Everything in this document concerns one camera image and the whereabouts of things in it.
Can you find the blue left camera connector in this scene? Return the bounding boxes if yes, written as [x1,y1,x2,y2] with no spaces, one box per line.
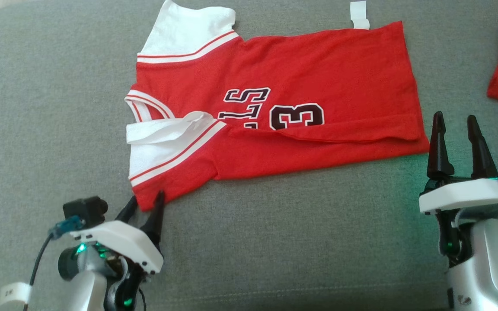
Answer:
[49,215,85,241]

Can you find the red white basketball jersey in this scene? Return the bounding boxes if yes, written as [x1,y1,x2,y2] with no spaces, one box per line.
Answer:
[124,0,430,212]

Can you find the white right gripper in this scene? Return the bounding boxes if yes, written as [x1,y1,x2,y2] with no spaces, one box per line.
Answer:
[419,111,498,215]

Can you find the black left camera cable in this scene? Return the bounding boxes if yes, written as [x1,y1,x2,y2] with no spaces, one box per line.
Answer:
[23,233,56,311]

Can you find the white cable label tag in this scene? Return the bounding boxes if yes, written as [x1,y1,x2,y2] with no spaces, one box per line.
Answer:
[0,282,32,306]

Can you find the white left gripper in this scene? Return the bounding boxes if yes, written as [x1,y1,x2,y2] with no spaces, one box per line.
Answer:
[57,191,166,279]

